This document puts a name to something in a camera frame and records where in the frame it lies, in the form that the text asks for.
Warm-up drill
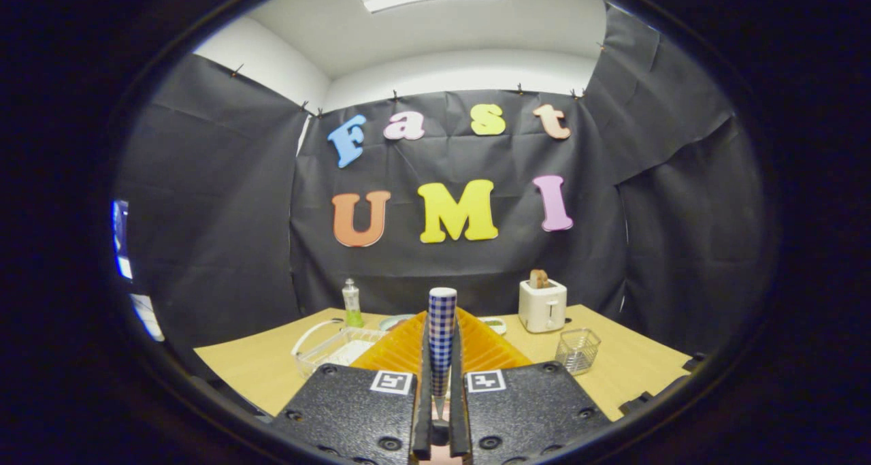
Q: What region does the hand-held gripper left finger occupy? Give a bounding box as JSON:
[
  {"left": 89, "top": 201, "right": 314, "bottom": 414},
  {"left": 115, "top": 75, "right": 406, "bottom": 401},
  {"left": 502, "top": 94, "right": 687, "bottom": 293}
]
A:
[{"left": 271, "top": 308, "right": 434, "bottom": 463}]

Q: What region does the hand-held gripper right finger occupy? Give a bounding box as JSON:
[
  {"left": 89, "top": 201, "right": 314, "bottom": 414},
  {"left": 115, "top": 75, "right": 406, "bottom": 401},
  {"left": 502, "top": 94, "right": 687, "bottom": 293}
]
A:
[{"left": 448, "top": 307, "right": 613, "bottom": 463}]

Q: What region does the white wire dish rack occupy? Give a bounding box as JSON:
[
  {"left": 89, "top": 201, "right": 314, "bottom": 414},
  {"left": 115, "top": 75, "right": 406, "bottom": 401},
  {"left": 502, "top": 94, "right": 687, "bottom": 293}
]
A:
[{"left": 291, "top": 319, "right": 389, "bottom": 379}]

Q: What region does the clear wire basket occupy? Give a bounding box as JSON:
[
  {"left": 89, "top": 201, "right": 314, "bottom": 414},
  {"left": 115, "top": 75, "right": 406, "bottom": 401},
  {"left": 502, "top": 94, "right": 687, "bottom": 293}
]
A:
[{"left": 555, "top": 327, "right": 602, "bottom": 376}]

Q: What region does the green dish soap bottle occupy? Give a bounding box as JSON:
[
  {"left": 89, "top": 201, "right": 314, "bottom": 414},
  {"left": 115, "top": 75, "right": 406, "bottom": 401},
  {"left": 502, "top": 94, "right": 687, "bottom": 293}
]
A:
[{"left": 342, "top": 278, "right": 363, "bottom": 328}]

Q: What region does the white toaster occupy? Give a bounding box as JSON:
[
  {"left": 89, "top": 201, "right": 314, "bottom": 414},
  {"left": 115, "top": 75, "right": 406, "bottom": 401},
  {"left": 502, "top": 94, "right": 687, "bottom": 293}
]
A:
[{"left": 519, "top": 278, "right": 568, "bottom": 334}]

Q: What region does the black backdrop cloth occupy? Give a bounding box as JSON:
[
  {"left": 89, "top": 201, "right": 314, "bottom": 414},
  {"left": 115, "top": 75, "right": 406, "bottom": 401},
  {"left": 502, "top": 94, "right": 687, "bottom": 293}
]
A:
[{"left": 112, "top": 5, "right": 766, "bottom": 364}]

